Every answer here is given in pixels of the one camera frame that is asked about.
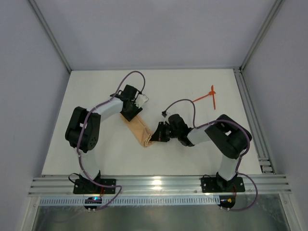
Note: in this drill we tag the right frame post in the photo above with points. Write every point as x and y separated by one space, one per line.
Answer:
270 17

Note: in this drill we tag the aluminium front rail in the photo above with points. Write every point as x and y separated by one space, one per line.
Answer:
155 185

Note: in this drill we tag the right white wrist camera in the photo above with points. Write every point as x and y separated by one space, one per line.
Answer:
165 115

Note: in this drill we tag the orange plastic fork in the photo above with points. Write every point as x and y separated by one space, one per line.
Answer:
203 97

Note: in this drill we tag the peach cloth napkin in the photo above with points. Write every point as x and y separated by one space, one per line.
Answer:
140 130

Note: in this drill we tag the perforated cable tray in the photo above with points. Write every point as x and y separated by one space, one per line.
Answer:
131 200

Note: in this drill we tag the left frame post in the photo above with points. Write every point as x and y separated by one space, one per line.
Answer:
47 30

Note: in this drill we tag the orange plastic knife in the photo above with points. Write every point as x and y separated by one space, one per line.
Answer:
213 96

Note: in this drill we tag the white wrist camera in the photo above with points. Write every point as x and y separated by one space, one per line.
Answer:
165 115
141 100

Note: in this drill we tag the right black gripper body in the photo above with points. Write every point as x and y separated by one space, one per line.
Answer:
159 132

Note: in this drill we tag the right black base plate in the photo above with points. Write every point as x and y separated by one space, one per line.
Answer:
217 184

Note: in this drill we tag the aluminium rail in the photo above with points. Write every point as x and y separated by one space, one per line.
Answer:
261 146
155 185

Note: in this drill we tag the right side aluminium rail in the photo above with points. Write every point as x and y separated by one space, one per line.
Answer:
261 146

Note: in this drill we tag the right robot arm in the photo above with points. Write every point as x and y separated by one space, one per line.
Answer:
229 137

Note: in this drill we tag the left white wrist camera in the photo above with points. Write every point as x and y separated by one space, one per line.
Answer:
141 100

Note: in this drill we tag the frame post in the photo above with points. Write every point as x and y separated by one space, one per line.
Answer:
47 30
270 17

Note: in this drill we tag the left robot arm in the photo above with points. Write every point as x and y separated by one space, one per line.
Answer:
83 130

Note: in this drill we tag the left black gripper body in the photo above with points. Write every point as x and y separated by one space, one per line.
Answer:
131 113

